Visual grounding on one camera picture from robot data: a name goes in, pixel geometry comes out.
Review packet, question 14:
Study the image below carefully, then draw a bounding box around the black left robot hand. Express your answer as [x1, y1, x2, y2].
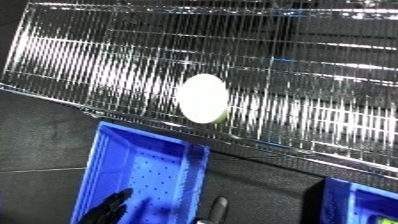
[76, 188, 136, 224]

